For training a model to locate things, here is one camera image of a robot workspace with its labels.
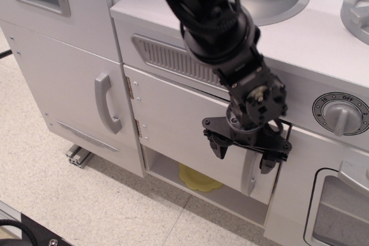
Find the white toy kitchen unit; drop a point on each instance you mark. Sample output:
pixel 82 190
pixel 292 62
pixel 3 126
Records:
pixel 312 53

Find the silver stove burner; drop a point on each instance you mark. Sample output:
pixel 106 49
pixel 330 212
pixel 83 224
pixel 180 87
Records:
pixel 355 19

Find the white fridge door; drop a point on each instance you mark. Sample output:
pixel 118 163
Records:
pixel 61 79

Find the yellow scalloped plate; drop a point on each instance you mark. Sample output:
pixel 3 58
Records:
pixel 196 180

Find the silver fridge emblem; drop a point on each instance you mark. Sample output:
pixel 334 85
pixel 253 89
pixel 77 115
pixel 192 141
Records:
pixel 88 137

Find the black base with cable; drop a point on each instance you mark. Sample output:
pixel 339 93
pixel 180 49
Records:
pixel 29 232

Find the white cabinet door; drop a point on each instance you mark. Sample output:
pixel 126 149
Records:
pixel 170 118

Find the silver oven door handle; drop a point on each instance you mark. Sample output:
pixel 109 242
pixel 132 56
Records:
pixel 354 175

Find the silver timer knob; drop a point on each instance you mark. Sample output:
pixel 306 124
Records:
pixel 341 113

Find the aluminium extrusion bar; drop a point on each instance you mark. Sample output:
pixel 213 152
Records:
pixel 79 156

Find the silver fridge door handle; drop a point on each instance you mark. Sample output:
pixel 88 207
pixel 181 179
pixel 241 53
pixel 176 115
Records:
pixel 102 86

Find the silver cabinet door handle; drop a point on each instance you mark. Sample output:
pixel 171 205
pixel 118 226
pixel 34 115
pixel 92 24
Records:
pixel 247 180

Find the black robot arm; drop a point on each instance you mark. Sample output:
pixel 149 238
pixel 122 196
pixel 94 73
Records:
pixel 221 35

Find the silver vent grille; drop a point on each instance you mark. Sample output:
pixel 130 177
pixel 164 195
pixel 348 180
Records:
pixel 174 59

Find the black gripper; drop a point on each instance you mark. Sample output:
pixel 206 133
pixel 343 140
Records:
pixel 265 140

